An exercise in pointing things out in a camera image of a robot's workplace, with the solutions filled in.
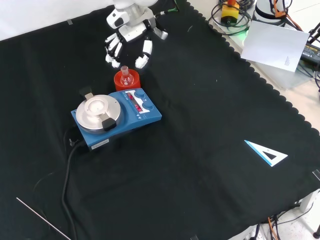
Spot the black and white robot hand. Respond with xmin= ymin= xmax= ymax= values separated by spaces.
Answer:
xmin=104 ymin=7 xmax=169 ymax=70

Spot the clear glass round-bottom flask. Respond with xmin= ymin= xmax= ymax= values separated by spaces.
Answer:
xmin=119 ymin=65 xmax=133 ymax=87

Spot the blue heater with steel plate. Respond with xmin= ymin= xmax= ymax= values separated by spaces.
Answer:
xmin=70 ymin=86 xmax=163 ymax=152

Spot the yellow stop button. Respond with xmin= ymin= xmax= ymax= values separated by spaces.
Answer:
xmin=220 ymin=0 xmax=241 ymax=26

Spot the black bench cloth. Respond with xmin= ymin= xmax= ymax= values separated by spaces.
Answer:
xmin=0 ymin=0 xmax=320 ymax=240

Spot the pale board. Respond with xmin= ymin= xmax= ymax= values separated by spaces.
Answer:
xmin=240 ymin=20 xmax=311 ymax=74

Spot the white and blue triangle ruler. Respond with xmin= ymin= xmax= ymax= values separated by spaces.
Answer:
xmin=243 ymin=139 xmax=289 ymax=168

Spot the black power adapter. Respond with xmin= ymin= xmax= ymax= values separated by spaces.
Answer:
xmin=299 ymin=41 xmax=320 ymax=64

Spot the thin glass rod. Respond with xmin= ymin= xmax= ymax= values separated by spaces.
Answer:
xmin=15 ymin=197 xmax=72 ymax=240

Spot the white table leg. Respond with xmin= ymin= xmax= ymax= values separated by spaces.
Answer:
xmin=299 ymin=190 xmax=320 ymax=214

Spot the red plastic flask ring stand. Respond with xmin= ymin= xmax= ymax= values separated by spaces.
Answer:
xmin=113 ymin=69 xmax=142 ymax=92

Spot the black coiled cable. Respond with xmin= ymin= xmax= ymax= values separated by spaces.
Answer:
xmin=210 ymin=0 xmax=252 ymax=36

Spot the black heater power cable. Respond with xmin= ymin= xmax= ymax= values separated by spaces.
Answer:
xmin=60 ymin=126 xmax=88 ymax=240

